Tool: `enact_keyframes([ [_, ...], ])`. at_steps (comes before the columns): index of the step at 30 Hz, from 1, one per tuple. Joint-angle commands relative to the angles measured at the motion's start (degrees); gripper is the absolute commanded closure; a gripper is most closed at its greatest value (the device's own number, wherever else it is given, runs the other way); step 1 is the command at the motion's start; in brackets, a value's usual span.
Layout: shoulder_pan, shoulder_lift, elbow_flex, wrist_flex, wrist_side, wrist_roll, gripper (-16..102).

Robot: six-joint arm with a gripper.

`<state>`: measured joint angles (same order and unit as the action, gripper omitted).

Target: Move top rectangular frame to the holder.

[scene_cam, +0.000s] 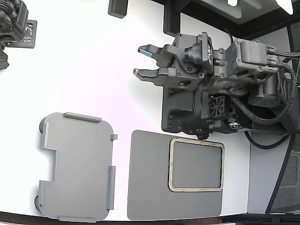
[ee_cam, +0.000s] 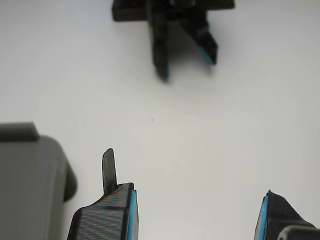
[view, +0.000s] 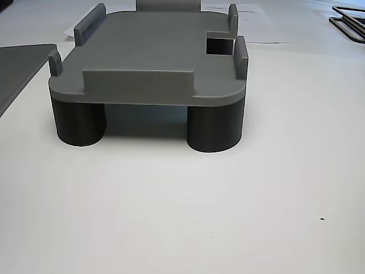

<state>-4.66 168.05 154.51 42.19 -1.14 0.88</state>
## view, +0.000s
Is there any grey holder with black legs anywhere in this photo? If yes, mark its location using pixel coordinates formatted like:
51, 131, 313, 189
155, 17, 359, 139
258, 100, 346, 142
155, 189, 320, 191
47, 0, 250, 154

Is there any white printed paper sheet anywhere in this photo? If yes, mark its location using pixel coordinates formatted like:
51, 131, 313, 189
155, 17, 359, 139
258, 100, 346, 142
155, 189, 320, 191
199, 0, 294, 46

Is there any dark grey flat plate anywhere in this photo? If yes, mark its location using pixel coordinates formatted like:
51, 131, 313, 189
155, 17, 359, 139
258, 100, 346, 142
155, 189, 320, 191
0, 43, 58, 118

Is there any thick black rectangular frame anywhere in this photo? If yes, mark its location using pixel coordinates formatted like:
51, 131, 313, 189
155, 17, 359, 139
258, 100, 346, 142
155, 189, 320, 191
328, 16, 365, 45

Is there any thin black rectangular frame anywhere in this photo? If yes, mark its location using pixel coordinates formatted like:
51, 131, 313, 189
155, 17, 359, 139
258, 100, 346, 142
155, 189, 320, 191
331, 5, 365, 18

